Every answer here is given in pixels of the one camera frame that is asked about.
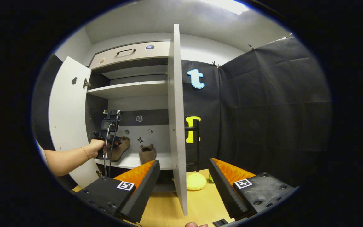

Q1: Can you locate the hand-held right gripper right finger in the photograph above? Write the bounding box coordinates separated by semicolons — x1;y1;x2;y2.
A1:
208;157;297;221

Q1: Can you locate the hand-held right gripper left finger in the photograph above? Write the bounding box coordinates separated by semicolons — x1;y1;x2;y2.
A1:
74;159;161;224

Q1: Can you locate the brown shoe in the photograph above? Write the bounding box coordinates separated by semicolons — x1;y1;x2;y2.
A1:
138;144;157;165
107;136;131;162

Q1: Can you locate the grey shoe cabinet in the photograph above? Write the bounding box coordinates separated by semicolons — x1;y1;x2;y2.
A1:
49;24;201;217

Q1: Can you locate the grey cabinet door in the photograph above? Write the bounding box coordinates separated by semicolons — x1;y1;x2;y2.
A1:
168;24;188;216
49;56;102;189

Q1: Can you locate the grey cabinet shelf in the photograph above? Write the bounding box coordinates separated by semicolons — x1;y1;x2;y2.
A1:
94;151;173;171
87;80;169;99

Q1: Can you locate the grey cabinet drawer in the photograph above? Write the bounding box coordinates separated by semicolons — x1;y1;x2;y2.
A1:
89;41;171;71

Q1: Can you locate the yellow round soft object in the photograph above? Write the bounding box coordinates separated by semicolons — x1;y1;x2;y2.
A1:
186;172;207;191

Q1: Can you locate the black backdrop cloth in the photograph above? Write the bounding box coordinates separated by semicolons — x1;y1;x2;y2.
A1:
31;54;63;150
181;37;332;187

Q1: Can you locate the white shirt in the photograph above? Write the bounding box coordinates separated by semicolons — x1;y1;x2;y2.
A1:
36;139;48;166

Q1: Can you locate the long ceiling light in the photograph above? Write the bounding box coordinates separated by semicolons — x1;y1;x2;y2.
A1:
200;0;250;15

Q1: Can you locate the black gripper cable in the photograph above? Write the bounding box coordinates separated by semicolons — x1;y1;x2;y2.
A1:
108;114;121;176
103;122;114;176

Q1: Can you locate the black door handle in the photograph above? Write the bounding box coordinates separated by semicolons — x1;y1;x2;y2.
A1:
185;119;200;172

